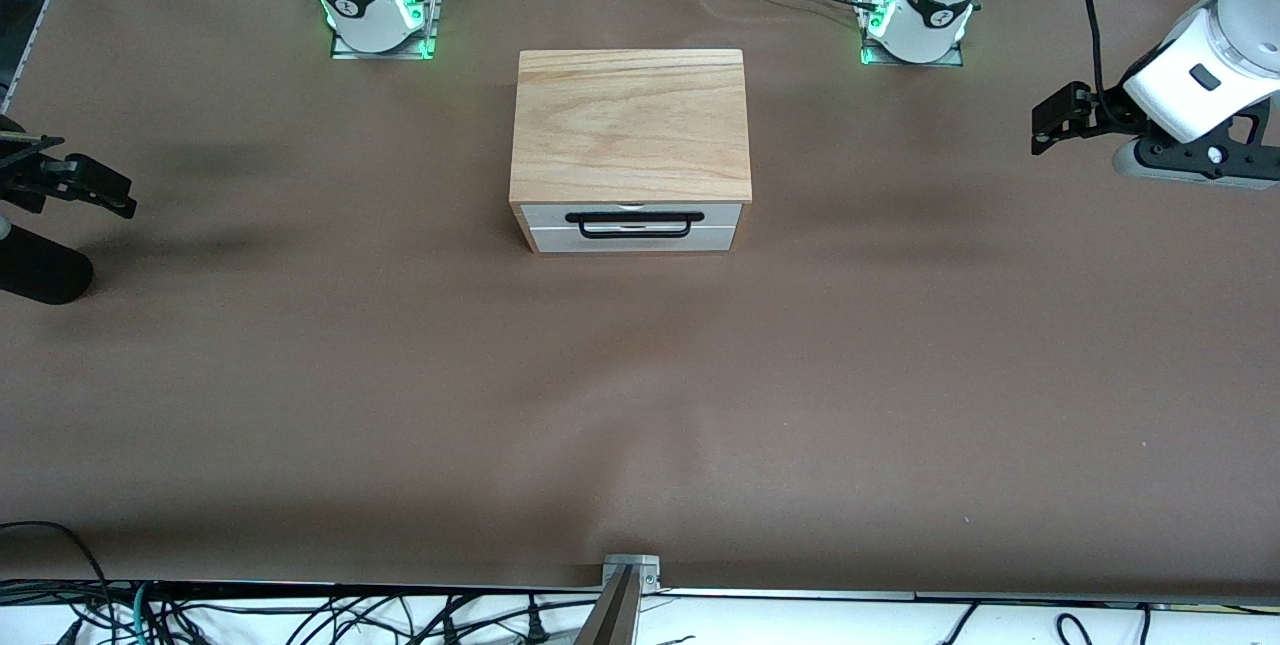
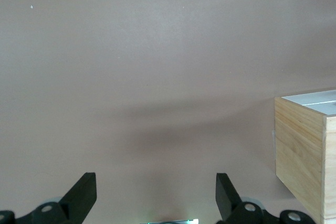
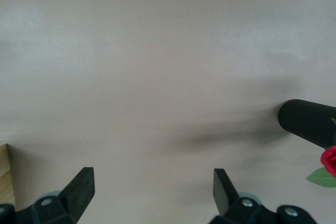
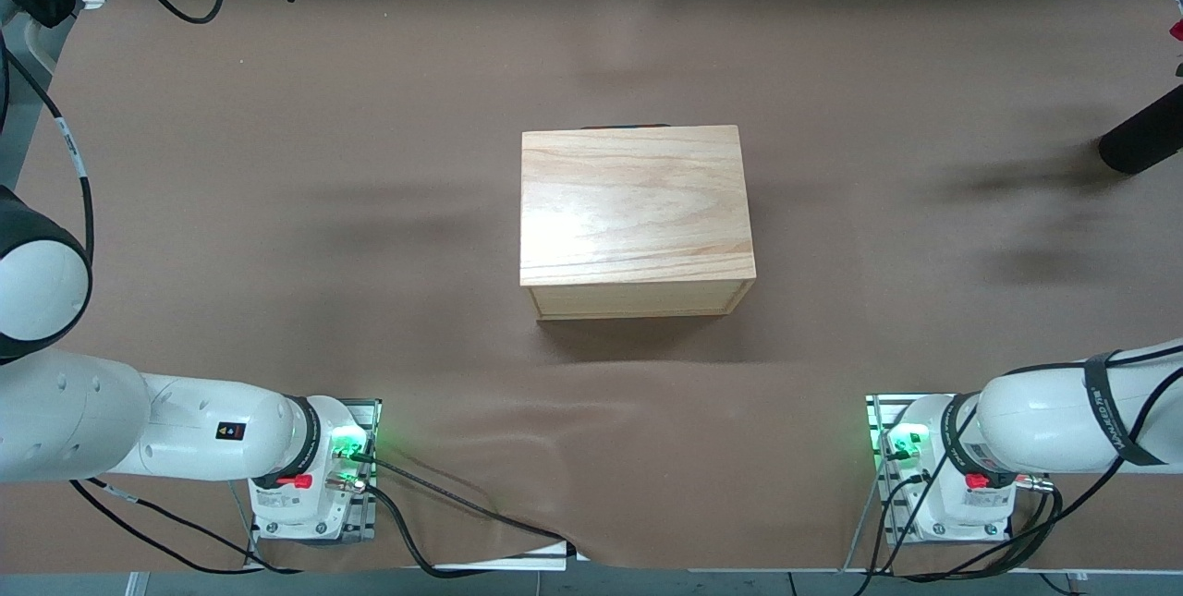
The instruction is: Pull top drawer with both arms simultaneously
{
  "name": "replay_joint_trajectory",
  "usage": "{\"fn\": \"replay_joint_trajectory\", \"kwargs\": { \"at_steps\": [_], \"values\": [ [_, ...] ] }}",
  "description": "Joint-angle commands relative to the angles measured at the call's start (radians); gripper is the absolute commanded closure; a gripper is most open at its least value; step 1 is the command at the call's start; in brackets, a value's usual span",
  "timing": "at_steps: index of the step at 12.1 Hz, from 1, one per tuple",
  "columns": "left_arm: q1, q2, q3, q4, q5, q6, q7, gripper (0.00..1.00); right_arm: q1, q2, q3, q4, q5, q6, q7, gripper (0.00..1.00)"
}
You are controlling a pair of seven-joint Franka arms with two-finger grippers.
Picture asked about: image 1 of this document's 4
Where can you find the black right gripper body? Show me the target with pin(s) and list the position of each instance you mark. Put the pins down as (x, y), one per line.
(22, 173)

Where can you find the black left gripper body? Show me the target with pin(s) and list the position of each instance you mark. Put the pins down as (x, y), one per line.
(1108, 108)

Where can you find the white-fronted wooden drawer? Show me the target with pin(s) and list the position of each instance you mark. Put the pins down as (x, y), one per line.
(545, 216)

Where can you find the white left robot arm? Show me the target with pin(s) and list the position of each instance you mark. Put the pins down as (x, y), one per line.
(935, 5)

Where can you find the light wooden drawer cabinet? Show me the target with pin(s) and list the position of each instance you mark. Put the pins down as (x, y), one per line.
(630, 125)

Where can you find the black cylindrical object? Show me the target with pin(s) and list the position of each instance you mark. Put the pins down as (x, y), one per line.
(40, 270)

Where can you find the brown table cover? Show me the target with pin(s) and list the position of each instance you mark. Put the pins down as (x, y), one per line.
(640, 405)

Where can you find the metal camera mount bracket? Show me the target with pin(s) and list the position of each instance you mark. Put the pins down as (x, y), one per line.
(615, 615)

